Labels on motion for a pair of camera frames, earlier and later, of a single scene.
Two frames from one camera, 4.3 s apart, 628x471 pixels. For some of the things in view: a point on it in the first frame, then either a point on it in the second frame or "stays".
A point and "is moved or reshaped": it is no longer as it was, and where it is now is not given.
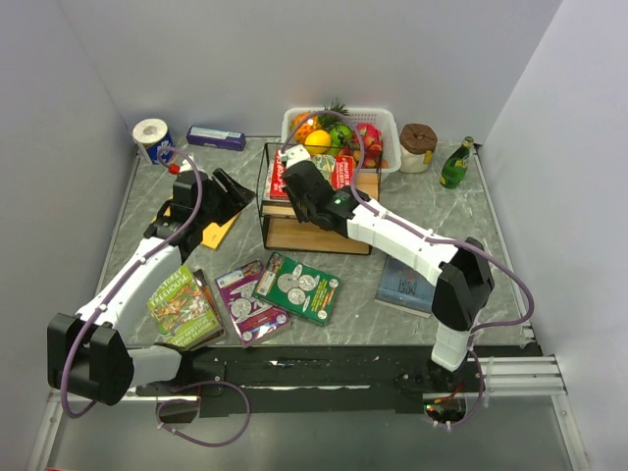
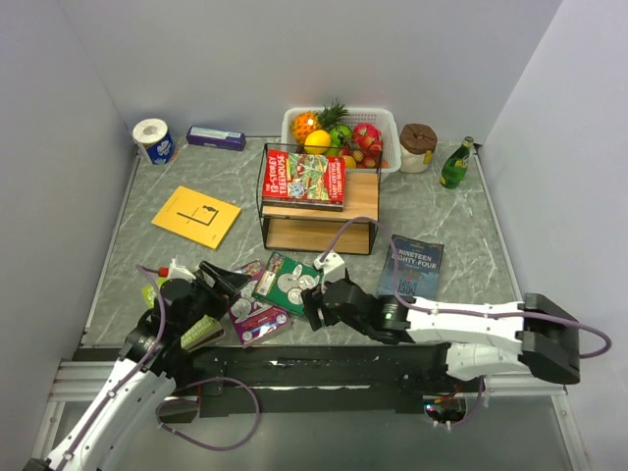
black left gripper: [235, 198] -> [225, 281]
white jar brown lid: [417, 143] stays
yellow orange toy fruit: [317, 141] stays
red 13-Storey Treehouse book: [342, 171] is moved or reshaped
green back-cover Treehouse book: [297, 288] stays
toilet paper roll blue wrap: [153, 134] stays
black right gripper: [298, 212] -> [312, 299]
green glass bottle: [456, 165] stays
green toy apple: [340, 135] stays
